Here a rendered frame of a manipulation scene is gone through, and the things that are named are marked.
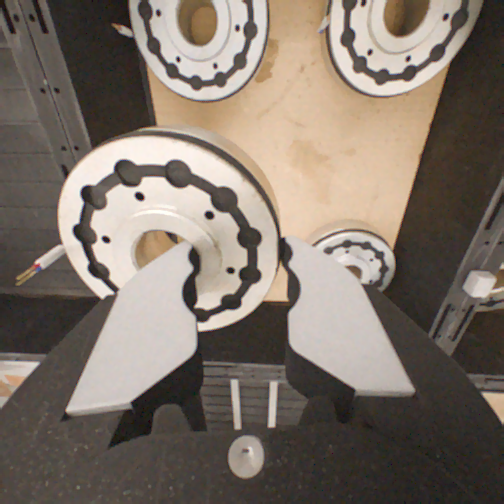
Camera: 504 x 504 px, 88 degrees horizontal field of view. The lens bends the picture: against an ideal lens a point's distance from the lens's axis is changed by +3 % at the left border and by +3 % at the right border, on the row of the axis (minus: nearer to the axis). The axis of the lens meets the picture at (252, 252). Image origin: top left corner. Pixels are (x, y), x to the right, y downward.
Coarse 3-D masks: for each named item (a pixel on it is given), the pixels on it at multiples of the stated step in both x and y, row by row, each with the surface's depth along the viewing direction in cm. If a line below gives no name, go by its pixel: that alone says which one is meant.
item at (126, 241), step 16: (144, 208) 11; (160, 208) 11; (176, 208) 11; (128, 224) 11; (144, 224) 11; (160, 224) 11; (176, 224) 11; (192, 224) 11; (128, 240) 11; (192, 240) 11; (208, 240) 11; (128, 256) 12; (208, 256) 11; (128, 272) 12; (208, 272) 12; (208, 288) 12
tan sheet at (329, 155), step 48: (288, 0) 21; (288, 48) 22; (240, 96) 24; (288, 96) 24; (336, 96) 24; (432, 96) 23; (240, 144) 26; (288, 144) 26; (336, 144) 26; (384, 144) 26; (288, 192) 28; (336, 192) 28; (384, 192) 28
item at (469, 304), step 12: (492, 252) 20; (492, 264) 20; (468, 300) 22; (480, 300) 22; (456, 312) 23; (468, 312) 23; (456, 324) 24; (444, 336) 24; (456, 336) 24; (444, 348) 25; (468, 372) 27; (480, 372) 27; (492, 372) 27; (492, 384) 27
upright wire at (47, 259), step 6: (60, 246) 13; (54, 252) 12; (60, 252) 12; (42, 258) 12; (48, 258) 12; (54, 258) 12; (36, 264) 11; (42, 264) 11; (48, 264) 12; (30, 270) 11; (36, 270) 11; (18, 276) 11; (18, 282) 11
